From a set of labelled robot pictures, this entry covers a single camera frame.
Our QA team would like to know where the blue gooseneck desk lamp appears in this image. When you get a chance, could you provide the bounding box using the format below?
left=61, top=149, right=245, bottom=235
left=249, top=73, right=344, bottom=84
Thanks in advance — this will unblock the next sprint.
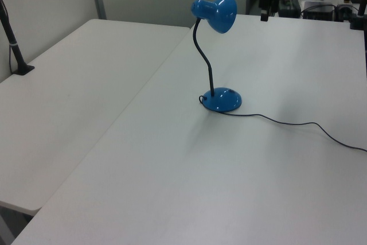
left=190, top=0, right=243, bottom=113

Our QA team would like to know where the dark equipment box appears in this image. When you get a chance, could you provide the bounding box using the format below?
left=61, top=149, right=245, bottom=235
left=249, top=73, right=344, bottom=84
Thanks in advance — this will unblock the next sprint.
left=279, top=0, right=302, bottom=18

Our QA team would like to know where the black monitor box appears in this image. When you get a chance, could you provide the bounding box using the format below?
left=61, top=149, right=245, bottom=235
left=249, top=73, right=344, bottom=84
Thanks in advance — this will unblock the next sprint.
left=302, top=1, right=335, bottom=21

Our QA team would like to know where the black clamp stand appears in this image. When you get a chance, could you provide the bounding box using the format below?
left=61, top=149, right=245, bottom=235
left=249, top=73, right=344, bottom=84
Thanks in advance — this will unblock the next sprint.
left=348, top=0, right=367, bottom=31

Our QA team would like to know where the black lamp power cord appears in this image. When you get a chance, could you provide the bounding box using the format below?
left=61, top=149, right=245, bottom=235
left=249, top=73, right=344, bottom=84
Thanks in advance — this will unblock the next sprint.
left=197, top=95, right=367, bottom=153

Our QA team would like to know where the black clamped camera pole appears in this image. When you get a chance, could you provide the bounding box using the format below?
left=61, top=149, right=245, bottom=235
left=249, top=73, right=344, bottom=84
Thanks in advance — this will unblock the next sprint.
left=0, top=0, right=36, bottom=76

